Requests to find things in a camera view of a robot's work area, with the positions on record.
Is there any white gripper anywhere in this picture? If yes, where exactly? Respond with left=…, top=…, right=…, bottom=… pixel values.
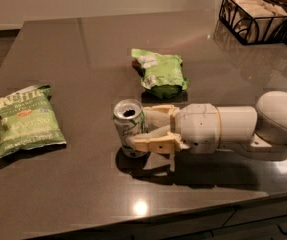
left=126, top=103, right=220, bottom=154

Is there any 7up soda can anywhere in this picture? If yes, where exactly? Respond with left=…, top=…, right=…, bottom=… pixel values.
left=113, top=99, right=147, bottom=158

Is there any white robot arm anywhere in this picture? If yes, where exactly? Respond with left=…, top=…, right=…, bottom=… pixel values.
left=127, top=91, right=287, bottom=161

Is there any green snack bag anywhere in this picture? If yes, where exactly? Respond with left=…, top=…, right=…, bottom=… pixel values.
left=131, top=48, right=188, bottom=99

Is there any green Kettle chips bag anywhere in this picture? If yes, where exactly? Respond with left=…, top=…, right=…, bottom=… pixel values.
left=0, top=85, right=66, bottom=159

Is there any white napkins stack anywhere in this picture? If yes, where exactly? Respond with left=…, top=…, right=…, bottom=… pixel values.
left=226, top=0, right=287, bottom=43

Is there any dark cabinet drawer front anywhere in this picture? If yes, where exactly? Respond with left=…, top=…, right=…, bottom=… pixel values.
left=31, top=196, right=287, bottom=240

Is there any black wire napkin basket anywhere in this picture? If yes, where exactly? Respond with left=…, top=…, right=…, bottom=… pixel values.
left=218, top=0, right=287, bottom=46

